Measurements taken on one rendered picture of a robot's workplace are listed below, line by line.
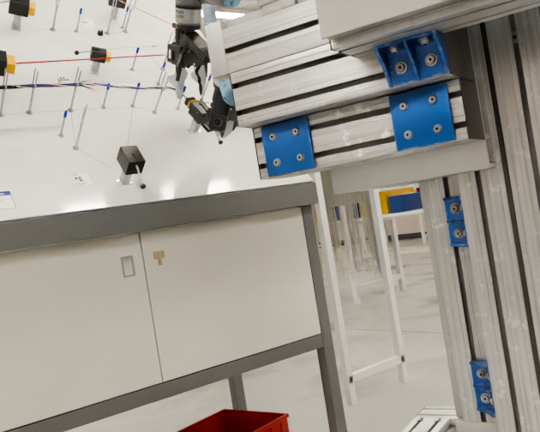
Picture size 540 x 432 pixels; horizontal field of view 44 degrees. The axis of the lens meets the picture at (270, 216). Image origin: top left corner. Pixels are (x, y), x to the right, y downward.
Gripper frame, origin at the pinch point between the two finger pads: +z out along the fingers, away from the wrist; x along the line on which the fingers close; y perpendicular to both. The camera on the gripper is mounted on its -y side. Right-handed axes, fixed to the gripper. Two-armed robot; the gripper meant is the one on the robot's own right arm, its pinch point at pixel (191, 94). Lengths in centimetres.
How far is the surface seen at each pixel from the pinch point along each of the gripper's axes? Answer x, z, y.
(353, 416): -45, 118, -43
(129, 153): 33.7, 7.2, -16.6
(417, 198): -298, 138, 90
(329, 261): -62, 72, -11
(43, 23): 18, -14, 52
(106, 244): 43, 29, -20
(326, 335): -17, 68, -47
